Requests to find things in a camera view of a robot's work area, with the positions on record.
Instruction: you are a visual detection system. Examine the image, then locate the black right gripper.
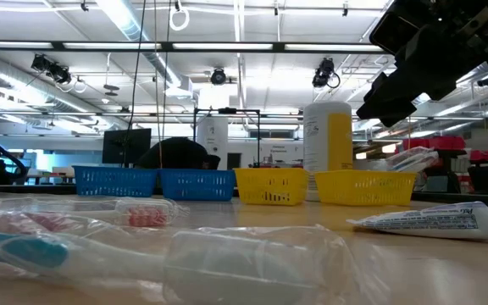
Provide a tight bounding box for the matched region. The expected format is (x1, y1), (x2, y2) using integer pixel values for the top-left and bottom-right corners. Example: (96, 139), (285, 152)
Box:
(355, 25), (488, 129)

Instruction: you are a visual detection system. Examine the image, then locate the yellow plastic basket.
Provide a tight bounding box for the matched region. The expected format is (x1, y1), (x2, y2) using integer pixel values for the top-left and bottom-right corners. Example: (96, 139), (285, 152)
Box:
(313, 169), (418, 208)
(233, 167), (310, 207)

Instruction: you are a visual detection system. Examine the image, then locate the white toothpaste tube blue print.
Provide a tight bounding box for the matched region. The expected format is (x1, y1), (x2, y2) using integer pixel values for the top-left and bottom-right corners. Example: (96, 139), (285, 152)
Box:
(345, 200), (488, 243)

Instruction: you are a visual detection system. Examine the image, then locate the red white toothbrush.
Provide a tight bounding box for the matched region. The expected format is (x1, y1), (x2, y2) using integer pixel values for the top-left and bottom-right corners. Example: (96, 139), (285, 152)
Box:
(0, 197), (191, 238)

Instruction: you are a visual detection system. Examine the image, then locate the white yellow wipes canister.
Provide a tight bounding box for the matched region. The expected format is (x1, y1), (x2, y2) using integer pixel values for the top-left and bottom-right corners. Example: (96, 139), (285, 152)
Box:
(302, 100), (354, 202)

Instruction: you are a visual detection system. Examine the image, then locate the black storage shelf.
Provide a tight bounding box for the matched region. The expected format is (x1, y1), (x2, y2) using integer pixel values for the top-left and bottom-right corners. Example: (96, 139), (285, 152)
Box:
(434, 147), (468, 194)

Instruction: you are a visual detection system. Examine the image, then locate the black office chair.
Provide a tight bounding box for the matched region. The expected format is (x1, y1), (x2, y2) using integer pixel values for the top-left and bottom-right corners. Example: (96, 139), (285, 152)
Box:
(467, 164), (488, 195)

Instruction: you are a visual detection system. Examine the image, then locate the blue plastic basket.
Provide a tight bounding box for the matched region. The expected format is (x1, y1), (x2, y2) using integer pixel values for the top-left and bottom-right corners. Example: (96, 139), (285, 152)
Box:
(73, 164), (159, 198)
(158, 168), (236, 202)

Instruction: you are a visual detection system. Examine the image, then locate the black computer monitor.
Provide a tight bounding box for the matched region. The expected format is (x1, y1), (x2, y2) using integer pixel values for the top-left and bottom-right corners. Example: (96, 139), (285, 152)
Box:
(102, 128), (153, 165)

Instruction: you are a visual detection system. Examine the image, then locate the black pendant lamp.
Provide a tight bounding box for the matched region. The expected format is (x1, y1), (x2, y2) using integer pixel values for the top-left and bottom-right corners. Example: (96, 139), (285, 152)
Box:
(103, 53), (121, 97)

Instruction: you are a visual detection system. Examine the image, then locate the black ceiling spotlight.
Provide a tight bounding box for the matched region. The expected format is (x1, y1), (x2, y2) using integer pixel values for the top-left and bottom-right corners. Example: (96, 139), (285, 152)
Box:
(48, 63), (74, 86)
(30, 53), (54, 73)

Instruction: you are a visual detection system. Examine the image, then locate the white background table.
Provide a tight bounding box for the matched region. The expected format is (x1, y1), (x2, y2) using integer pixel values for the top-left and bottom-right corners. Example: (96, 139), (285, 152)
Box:
(18, 166), (75, 186)

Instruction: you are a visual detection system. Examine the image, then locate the teal white wrapped toothbrush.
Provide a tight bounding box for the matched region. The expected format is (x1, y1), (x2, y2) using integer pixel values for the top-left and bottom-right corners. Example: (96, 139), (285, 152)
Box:
(0, 224), (351, 305)

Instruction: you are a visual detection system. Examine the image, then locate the black ceiling camera with cable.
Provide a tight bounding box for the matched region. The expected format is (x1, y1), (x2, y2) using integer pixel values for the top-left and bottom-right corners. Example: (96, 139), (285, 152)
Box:
(311, 58), (341, 89)

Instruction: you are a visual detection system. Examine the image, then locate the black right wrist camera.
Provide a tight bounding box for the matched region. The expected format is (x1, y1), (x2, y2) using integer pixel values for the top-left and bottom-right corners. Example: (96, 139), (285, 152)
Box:
(369, 10), (425, 56)

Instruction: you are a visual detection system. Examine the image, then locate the silver air duct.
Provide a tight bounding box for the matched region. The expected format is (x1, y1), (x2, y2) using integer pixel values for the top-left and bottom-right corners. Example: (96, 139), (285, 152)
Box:
(95, 0), (184, 88)
(0, 49), (101, 124)
(413, 58), (488, 118)

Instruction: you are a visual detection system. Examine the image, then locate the black metal frame stand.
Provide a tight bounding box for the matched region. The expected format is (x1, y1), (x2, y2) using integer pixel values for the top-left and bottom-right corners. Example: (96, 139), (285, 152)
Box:
(191, 107), (262, 169)

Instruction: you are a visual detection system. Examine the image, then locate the ceiling light rail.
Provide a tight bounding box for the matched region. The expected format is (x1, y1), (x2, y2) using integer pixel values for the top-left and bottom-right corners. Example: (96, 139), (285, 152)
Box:
(0, 40), (387, 55)

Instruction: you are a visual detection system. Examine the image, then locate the black hanging cable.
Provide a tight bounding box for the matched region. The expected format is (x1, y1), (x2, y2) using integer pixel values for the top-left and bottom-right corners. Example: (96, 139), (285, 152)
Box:
(123, 0), (148, 167)
(161, 0), (172, 141)

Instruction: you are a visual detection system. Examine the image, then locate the orange hanging cord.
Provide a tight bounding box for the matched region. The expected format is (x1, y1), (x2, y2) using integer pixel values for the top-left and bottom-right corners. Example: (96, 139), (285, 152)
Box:
(153, 0), (164, 169)

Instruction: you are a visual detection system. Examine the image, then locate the white hanging ring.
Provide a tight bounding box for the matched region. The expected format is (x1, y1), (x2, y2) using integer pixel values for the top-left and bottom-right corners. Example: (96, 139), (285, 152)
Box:
(167, 6), (191, 32)

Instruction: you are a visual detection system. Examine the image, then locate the black aluminium table frame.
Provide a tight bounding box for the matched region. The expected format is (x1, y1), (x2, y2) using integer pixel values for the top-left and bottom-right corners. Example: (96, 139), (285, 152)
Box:
(0, 182), (488, 205)

